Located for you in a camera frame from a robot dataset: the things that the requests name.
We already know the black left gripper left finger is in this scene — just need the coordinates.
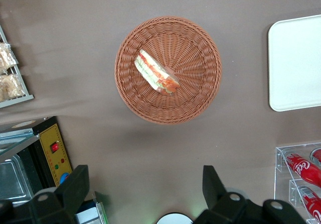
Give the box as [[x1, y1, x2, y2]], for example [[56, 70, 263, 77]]
[[0, 165, 90, 224]]

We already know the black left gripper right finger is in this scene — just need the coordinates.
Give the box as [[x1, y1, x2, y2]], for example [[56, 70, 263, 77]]
[[193, 165, 307, 224]]

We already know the triangle sandwich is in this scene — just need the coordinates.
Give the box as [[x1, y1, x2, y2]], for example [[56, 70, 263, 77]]
[[134, 49, 181, 96]]

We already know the brown round wicker basket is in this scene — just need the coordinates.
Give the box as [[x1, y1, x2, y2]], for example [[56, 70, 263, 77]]
[[114, 16, 223, 125]]

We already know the beige rectangular plastic tray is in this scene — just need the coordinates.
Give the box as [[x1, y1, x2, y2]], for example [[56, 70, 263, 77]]
[[267, 14, 321, 112]]

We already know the black food warmer yellow panel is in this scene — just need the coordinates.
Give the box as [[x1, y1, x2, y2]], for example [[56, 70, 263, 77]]
[[0, 116, 109, 224]]

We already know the steel food pan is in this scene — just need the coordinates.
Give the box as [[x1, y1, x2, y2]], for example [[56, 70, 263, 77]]
[[0, 158, 34, 205]]

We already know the clear acrylic bottle rack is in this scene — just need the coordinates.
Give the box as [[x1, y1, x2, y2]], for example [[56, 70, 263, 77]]
[[273, 142, 321, 224]]

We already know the red cola bottle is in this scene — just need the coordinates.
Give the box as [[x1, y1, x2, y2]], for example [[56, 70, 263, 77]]
[[285, 153, 321, 188], [297, 185, 321, 223], [310, 148, 321, 165]]

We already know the clear bag of pastries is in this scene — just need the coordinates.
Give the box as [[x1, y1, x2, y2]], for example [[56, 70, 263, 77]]
[[0, 73, 26, 102], [0, 42, 19, 74]]

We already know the grey wire rack tray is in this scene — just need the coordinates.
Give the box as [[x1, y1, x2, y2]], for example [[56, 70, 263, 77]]
[[0, 24, 35, 109]]

